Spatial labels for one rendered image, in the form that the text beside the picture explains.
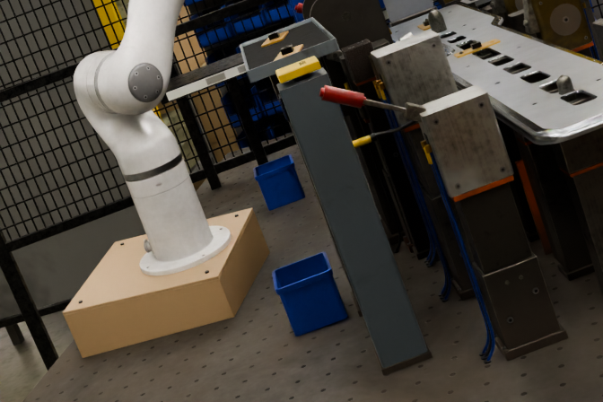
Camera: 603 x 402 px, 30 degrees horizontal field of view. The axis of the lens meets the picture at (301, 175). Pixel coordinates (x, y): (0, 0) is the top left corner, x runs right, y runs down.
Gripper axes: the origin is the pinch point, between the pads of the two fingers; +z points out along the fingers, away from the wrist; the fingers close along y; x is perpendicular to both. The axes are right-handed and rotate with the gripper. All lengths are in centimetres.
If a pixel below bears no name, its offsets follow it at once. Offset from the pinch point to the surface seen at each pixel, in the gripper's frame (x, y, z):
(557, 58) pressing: -78, 6, 12
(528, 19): -41.4, 11.9, 11.2
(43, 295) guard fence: 193, -155, 90
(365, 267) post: -99, -34, 26
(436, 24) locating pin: -14.1, -0.4, 10.3
